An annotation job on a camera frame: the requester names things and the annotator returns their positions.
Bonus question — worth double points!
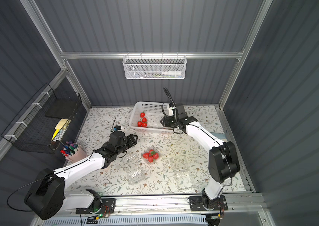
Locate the white plastic perforated basket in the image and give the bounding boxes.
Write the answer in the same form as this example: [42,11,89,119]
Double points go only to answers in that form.
[129,101,173,134]

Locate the clear clamshell container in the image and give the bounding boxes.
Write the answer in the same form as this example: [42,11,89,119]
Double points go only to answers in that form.
[141,146,161,165]
[168,157,194,192]
[124,155,146,185]

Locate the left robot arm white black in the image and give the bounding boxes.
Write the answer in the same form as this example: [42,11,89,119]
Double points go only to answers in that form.
[24,130,138,220]

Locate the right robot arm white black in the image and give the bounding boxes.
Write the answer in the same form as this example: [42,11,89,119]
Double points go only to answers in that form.
[160,104,240,210]

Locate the pink cup with markers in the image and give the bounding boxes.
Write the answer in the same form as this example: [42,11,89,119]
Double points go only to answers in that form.
[60,141,87,163]

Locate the light blue sponge block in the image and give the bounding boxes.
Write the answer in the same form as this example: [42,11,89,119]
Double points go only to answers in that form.
[212,133,227,142]

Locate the white marker in basket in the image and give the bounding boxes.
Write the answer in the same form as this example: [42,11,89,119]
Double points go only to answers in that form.
[159,71,182,77]

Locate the yellow sticky notes pad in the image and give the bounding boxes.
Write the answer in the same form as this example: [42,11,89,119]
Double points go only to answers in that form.
[52,119,72,141]

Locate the black notebook in basket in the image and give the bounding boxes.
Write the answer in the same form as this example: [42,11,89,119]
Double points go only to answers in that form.
[45,99,81,119]

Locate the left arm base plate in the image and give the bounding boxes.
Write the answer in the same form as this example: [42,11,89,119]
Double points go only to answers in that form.
[76,198,116,215]

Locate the white wire mesh wall basket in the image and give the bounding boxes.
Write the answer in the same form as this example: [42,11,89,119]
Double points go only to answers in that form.
[122,54,187,80]

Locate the black wire wall basket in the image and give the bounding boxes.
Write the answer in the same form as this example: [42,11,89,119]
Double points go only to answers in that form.
[1,83,82,154]

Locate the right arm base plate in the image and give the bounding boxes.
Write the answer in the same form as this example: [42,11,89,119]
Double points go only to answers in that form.
[186,195,228,212]

